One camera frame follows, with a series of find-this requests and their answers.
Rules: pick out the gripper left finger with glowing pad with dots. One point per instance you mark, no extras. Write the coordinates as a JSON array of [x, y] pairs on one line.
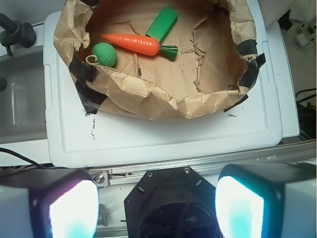
[[48, 203]]

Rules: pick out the aluminium extrusion rail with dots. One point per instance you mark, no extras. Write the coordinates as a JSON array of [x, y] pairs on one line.
[[208, 165]]

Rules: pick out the black octagonal mount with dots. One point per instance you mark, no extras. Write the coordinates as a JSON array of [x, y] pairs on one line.
[[172, 203]]

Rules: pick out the white plastic bin lid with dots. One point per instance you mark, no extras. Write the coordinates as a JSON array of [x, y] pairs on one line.
[[77, 139]]

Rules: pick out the green rectangular block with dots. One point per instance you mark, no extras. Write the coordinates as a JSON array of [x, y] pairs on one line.
[[162, 24]]

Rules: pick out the green textured ball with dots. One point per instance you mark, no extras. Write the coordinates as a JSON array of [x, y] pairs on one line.
[[105, 53]]

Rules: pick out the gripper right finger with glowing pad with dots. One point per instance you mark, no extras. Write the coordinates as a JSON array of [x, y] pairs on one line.
[[274, 200]]

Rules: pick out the black clamp knob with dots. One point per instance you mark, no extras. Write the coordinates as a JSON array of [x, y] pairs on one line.
[[16, 32]]

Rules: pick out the crumpled brown paper bag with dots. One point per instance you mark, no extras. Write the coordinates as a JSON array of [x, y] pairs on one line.
[[216, 66]]

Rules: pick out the clear plastic container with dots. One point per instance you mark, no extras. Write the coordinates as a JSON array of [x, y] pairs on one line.
[[22, 96]]

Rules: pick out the white power adapter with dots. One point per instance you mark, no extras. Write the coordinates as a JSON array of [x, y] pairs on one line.
[[307, 34]]

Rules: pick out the orange toy carrot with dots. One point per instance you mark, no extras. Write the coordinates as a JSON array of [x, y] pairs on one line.
[[142, 44]]

